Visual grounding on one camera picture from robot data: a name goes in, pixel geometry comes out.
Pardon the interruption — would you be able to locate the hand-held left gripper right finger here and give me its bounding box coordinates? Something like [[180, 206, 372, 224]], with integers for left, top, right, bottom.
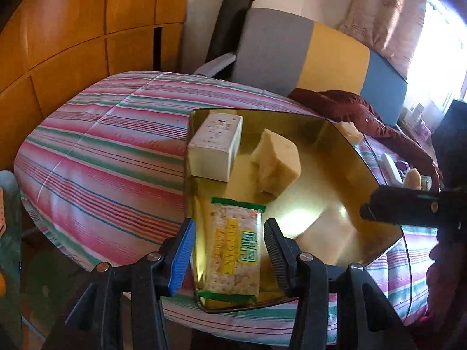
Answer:
[[263, 219, 417, 350]]

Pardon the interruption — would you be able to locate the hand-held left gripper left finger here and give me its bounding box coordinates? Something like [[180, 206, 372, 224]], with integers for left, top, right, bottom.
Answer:
[[42, 219, 197, 350]]

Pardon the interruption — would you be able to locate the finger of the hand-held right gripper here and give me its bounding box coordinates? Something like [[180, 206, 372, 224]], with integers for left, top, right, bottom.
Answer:
[[359, 185, 444, 227]]

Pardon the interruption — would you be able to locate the green cracker packet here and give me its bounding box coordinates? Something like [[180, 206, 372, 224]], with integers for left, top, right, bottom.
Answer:
[[195, 197, 267, 298]]

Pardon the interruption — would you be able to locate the gold metal tray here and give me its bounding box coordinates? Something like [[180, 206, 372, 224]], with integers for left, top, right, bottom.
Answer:
[[184, 108, 404, 314]]

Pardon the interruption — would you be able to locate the person's right hand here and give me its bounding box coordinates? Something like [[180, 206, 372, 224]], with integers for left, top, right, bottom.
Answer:
[[428, 241, 467, 301]]

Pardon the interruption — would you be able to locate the yellow sponge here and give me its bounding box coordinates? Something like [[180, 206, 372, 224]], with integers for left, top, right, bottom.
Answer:
[[251, 129, 302, 195], [336, 121, 365, 144], [403, 168, 422, 190]]

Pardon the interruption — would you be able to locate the white flat box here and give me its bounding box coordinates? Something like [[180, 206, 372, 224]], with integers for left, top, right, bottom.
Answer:
[[379, 152, 405, 185]]

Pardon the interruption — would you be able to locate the wooden side desk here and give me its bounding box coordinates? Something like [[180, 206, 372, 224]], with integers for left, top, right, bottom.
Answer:
[[397, 116, 435, 144]]

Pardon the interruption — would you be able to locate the dark red jacket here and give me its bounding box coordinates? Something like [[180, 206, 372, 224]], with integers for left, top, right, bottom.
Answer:
[[288, 88, 440, 190]]

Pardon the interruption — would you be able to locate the white cardboard box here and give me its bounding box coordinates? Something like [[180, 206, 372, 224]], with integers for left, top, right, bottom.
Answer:
[[187, 114, 244, 182]]

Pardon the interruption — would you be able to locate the pink patterned curtain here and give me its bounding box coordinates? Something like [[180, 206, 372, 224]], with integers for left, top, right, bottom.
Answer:
[[337, 0, 428, 77]]

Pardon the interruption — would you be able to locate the grey yellow blue chair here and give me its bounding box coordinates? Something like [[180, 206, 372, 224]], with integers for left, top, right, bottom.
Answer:
[[193, 7, 408, 128]]

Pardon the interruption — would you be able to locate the black rolled mat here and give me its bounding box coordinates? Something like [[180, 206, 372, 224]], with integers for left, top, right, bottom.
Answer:
[[206, 0, 253, 62]]

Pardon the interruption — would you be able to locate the wooden wardrobe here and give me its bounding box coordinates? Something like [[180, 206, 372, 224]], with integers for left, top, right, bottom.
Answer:
[[0, 0, 193, 172]]

